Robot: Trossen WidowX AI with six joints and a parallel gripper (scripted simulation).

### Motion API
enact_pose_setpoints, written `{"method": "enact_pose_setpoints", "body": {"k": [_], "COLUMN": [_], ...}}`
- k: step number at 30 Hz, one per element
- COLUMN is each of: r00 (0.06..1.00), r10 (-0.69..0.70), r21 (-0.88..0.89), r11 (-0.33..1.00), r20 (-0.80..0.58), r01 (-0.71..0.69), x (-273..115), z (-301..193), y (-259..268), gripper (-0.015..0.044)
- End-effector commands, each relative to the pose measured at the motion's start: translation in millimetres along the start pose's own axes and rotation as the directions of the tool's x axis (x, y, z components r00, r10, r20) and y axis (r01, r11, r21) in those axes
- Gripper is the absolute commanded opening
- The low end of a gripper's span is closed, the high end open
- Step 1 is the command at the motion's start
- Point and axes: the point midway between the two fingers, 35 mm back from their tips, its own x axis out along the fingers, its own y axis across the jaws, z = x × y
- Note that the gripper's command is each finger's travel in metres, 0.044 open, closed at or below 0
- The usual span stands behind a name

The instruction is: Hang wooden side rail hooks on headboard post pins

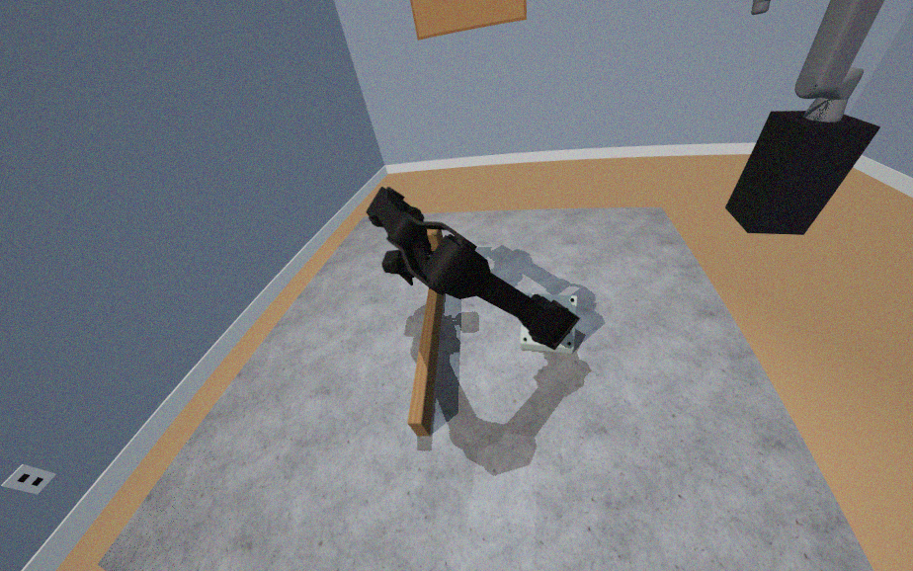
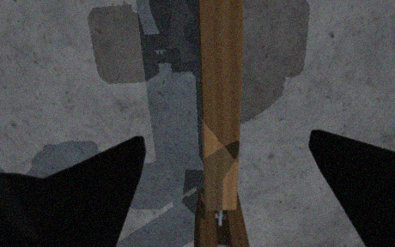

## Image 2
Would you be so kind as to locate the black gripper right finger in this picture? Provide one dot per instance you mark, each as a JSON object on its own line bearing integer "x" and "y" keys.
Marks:
{"x": 362, "y": 177}

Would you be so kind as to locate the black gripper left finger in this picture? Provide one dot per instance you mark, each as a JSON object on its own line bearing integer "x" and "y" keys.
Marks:
{"x": 82, "y": 206}

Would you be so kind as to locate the brown wooden post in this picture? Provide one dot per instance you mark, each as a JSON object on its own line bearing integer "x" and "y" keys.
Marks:
{"x": 207, "y": 233}

